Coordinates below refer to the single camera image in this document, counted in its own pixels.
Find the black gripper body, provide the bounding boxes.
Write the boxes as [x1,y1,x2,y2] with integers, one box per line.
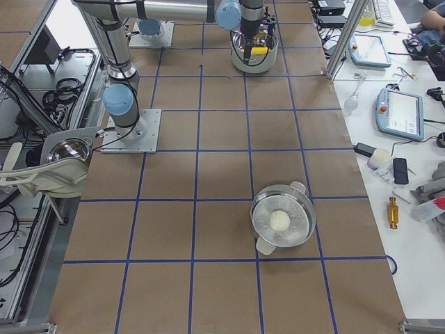
[240,9,277,38]

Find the yellow toy corn cob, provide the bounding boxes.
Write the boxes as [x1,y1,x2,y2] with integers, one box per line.
[251,47,270,56]

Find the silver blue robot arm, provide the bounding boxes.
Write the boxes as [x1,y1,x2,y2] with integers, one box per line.
[74,1,279,154]
[137,19,164,40]

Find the pale green cooking pot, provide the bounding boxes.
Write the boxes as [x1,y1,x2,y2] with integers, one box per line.
[230,28,278,74]

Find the steel steamer pot with bun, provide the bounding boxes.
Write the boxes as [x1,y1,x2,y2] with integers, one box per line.
[250,181,316,255]

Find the blue teach pendant far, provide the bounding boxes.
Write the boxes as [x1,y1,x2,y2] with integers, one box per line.
[349,34,391,68]

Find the blue teach pendant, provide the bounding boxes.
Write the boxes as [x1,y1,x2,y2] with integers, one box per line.
[375,88,424,142]
[349,34,391,68]

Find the black scissors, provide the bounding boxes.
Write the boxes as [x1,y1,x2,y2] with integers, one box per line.
[385,83,400,91]

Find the black power adapter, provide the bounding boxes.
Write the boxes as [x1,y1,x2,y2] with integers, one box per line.
[353,143,376,158]

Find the blue teach pendant near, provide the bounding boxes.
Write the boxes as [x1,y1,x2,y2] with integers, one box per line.
[375,88,424,142]

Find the black smartphone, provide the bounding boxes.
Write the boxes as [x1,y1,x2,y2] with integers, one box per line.
[393,158,409,185]

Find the spare glass lid on chair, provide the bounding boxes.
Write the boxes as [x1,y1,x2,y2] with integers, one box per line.
[47,138,90,162]

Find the gold brass fitting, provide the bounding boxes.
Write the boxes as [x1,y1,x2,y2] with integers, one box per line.
[387,196,399,230]

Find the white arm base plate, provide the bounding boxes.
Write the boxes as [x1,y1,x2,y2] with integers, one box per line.
[129,21,175,49]
[99,109,162,154]

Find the aluminium frame post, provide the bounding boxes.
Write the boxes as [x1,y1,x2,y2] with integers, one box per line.
[325,0,368,79]

